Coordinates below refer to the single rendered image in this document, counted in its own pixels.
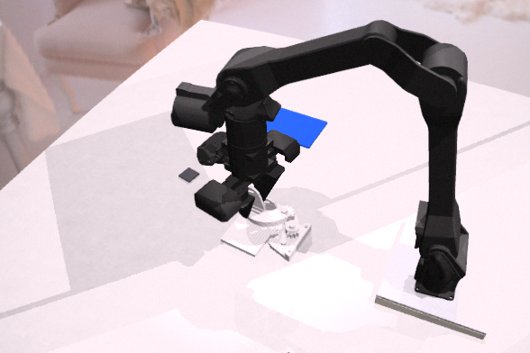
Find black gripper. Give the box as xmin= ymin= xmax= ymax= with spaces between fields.
xmin=195 ymin=129 xmax=300 ymax=222

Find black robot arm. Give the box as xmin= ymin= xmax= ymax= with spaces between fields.
xmin=170 ymin=20 xmax=469 ymax=301

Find blue flat rectangular plate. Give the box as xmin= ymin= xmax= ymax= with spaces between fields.
xmin=267 ymin=108 xmax=328 ymax=149

